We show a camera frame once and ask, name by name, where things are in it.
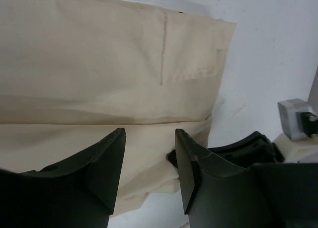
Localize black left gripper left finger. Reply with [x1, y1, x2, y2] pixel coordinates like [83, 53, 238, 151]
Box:
[0, 128, 126, 228]

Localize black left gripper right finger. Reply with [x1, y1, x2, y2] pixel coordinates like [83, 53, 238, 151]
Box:
[174, 128, 318, 228]

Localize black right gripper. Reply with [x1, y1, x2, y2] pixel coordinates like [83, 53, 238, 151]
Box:
[176, 130, 285, 169]

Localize beige trousers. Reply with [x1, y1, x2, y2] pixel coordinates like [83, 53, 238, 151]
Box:
[0, 0, 236, 216]

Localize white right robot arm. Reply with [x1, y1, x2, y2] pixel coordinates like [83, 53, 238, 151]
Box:
[167, 129, 318, 176]

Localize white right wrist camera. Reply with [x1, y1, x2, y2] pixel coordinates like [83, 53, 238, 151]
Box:
[278, 98, 318, 141]

